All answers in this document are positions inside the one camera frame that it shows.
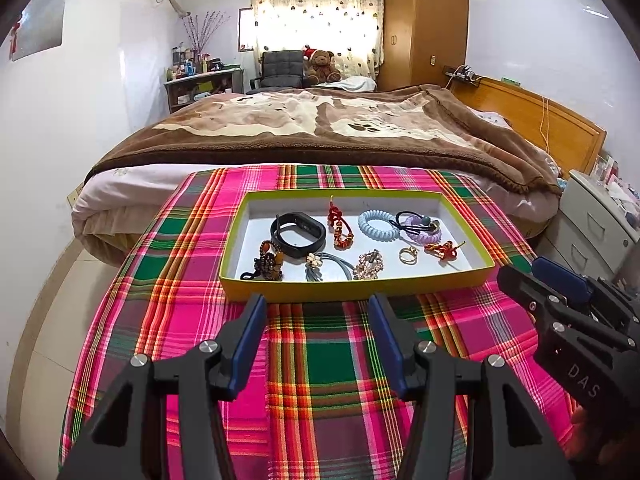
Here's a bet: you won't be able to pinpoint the wooden wardrobe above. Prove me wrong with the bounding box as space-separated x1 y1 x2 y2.
376 0 471 92

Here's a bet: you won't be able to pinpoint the white pillow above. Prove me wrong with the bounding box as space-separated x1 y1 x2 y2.
330 76 377 92

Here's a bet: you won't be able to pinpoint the brown fleece blanket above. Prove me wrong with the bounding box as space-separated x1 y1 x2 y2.
84 85 563 196

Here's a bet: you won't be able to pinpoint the red orange knot charm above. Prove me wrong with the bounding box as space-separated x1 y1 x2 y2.
424 240 466 262

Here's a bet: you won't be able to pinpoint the nightstand clutter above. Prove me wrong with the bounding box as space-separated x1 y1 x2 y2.
590 152 640 221

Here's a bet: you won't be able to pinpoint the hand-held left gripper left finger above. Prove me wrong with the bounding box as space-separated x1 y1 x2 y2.
57 292 268 480

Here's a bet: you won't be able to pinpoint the red knotted cord bracelet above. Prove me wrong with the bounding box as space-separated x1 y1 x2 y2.
327 195 356 251

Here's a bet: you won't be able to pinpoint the black fitness band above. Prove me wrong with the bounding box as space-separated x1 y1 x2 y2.
270 212 328 253

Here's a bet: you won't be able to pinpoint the wooden headboard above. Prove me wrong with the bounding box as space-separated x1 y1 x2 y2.
447 76 608 181

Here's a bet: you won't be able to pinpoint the dried flower branches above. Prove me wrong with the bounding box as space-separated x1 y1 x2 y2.
181 10 231 61

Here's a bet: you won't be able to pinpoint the dotted window curtain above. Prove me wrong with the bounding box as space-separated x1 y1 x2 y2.
250 0 386 81

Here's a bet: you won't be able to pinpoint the dark beaded bracelet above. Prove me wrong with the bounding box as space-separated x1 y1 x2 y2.
240 240 286 282

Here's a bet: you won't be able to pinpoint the dark grey chair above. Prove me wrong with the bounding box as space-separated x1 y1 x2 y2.
246 50 306 95

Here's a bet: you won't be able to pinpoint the grey nightstand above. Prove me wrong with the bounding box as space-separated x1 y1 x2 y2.
537 169 640 286

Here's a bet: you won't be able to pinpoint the purple spiral hair tie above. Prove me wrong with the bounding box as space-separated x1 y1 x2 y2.
402 214 443 246

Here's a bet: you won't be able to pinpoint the orange cord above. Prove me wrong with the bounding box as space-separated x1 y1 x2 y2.
540 95 551 151

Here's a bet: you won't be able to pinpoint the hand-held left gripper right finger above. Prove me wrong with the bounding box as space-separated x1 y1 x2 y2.
367 292 578 480

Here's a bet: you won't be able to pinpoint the small framed window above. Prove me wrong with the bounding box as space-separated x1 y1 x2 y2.
238 7 253 52

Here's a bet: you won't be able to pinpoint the pink green plaid cloth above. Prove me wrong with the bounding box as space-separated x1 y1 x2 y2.
59 164 576 480

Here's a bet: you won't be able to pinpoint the grey flower hair tie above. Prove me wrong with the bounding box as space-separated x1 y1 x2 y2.
305 251 353 283

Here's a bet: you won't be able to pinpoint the black elastic hair tie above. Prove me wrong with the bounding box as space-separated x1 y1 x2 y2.
395 210 441 233

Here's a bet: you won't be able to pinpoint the brown teddy bear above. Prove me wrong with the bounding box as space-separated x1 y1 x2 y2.
301 45 343 86

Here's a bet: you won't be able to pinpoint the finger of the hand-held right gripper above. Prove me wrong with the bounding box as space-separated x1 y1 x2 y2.
496 264 576 341
531 256 640 321

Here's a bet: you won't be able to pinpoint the shiny wall poster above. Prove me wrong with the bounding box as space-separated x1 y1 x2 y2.
10 0 67 62

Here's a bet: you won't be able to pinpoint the blue spiral hair tie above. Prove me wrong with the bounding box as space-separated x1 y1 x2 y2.
358 209 401 242

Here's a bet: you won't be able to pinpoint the green-rimmed white tray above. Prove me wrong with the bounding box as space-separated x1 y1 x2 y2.
219 189 496 303

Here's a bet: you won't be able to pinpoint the power strip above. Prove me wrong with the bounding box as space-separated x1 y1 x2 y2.
442 64 481 83

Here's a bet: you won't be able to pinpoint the cluttered side desk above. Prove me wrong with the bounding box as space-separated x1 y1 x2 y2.
164 45 246 113

